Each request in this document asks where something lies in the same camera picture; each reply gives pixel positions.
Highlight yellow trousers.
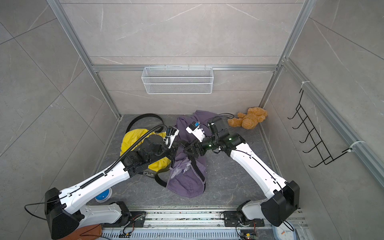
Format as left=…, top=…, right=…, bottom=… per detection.
left=120, top=129, right=171, bottom=172

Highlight purple garment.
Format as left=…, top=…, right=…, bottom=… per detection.
left=166, top=110, right=216, bottom=198

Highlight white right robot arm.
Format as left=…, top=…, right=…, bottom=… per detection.
left=184, top=117, right=300, bottom=227

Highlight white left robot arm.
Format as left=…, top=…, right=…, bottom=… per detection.
left=41, top=125, right=179, bottom=240

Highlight brown teddy bear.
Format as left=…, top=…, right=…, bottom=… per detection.
left=228, top=107, right=268, bottom=130

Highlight blue white round button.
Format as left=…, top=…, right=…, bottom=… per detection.
left=95, top=188, right=113, bottom=203

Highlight brown leather object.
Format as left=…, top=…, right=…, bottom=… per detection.
left=60, top=224, right=102, bottom=240

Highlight white analog clock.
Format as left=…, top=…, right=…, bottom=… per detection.
left=272, top=221, right=297, bottom=240

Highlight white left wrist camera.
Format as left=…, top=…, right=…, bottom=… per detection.
left=164, top=126, right=179, bottom=149

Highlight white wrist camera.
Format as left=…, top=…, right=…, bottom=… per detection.
left=186, top=122, right=206, bottom=143
left=164, top=126, right=179, bottom=149

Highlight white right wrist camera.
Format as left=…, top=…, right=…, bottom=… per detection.
left=186, top=122, right=206, bottom=143

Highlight white wire mesh basket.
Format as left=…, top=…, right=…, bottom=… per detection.
left=142, top=67, right=214, bottom=95

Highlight metal base rail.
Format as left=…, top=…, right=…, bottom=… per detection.
left=100, top=206, right=313, bottom=240

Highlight black wire hook rack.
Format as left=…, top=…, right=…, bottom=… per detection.
left=287, top=89, right=353, bottom=168

